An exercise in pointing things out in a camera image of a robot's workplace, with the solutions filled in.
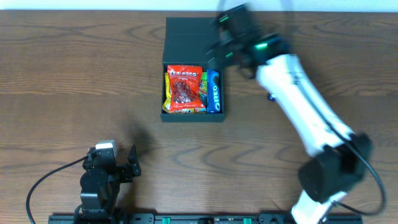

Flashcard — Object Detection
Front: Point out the dark green box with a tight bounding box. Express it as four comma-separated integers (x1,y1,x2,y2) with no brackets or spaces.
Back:
160,17,226,123

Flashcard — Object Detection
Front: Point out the Dairy Milk chocolate bar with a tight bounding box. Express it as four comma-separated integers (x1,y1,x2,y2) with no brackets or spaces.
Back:
268,95,276,101

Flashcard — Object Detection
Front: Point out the yellow snack bag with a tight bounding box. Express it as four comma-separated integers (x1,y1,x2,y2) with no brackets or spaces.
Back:
161,72,195,114

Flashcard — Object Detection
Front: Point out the blue Oreo pack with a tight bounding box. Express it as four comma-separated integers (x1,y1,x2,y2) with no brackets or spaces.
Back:
207,70,221,114

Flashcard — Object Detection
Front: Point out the red snack bag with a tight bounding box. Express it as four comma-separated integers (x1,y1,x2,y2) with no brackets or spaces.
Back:
167,65,205,113

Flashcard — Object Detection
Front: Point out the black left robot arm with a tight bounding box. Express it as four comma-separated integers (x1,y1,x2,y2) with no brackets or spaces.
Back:
73,140,141,223

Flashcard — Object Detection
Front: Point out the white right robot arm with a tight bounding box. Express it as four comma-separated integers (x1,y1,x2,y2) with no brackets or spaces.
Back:
210,4,371,223

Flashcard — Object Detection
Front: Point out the Haribo gummy bag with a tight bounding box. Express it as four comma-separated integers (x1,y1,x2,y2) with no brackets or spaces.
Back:
199,72,208,107

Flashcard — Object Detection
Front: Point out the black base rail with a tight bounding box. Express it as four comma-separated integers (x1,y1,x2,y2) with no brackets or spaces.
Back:
48,213,363,224

